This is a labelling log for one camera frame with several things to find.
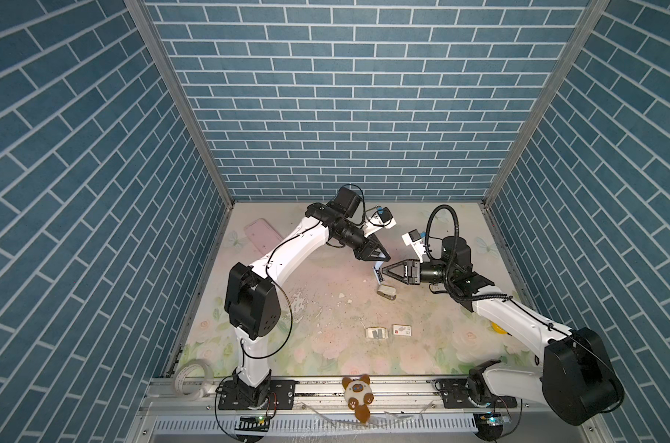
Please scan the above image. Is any beige mini stapler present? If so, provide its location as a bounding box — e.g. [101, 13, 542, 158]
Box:
[377, 284, 397, 301]

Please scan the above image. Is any yellow tape roll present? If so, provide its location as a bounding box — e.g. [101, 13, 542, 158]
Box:
[491, 323, 508, 334]

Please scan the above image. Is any staple box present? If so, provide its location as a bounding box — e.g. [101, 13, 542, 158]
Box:
[392, 324, 412, 337]

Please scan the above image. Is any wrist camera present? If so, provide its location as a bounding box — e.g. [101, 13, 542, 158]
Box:
[367, 207, 396, 229]
[401, 230, 427, 262]

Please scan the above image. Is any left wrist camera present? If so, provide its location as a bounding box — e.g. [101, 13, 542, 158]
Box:
[367, 207, 396, 229]

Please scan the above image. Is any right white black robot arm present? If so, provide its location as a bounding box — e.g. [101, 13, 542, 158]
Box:
[380, 234, 626, 426]

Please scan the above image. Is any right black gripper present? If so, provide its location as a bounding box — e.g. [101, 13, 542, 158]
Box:
[383, 259, 455, 286]

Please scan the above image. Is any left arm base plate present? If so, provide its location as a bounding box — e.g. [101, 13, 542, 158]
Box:
[217, 378, 296, 411]

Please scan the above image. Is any blue mini stapler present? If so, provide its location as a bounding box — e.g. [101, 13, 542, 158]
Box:
[373, 262, 384, 284]

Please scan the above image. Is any staple box tray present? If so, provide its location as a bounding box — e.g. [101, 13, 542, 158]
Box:
[366, 327, 388, 340]

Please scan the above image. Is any white coiled cable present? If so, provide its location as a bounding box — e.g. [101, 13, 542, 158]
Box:
[172, 358, 215, 401]

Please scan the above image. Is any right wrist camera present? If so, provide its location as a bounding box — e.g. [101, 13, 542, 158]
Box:
[401, 230, 427, 262]

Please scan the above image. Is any aluminium front rail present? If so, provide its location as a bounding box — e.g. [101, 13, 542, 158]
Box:
[138, 375, 599, 416]

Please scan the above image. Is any pink rectangular case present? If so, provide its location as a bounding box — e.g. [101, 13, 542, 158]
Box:
[244, 218, 283, 255]

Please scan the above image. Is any panda plush toy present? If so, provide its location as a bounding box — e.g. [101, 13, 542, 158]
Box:
[342, 375, 374, 425]

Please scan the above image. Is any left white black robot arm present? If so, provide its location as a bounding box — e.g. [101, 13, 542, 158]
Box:
[224, 185, 396, 391]

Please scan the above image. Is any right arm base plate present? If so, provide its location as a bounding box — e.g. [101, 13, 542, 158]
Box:
[433, 377, 519, 410]

